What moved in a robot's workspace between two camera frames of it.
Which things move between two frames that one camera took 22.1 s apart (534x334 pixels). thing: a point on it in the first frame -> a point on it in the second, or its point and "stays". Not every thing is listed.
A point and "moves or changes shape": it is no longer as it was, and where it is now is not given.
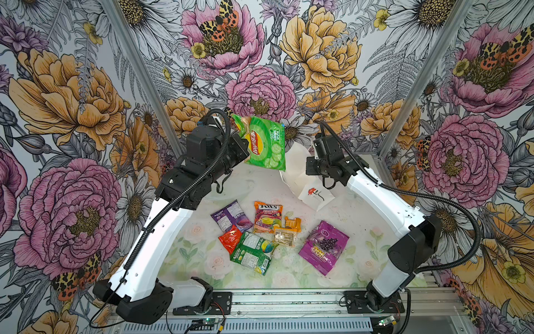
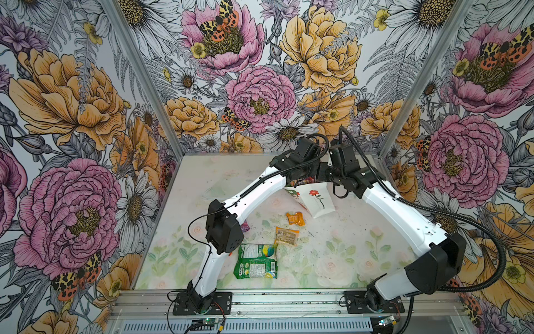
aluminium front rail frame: (425, 311) stays
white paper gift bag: (311, 189) moves or changes shape
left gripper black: (239, 145) -> (316, 161)
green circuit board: (205, 324) stays
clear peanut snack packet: (284, 236) stays
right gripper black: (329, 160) stays
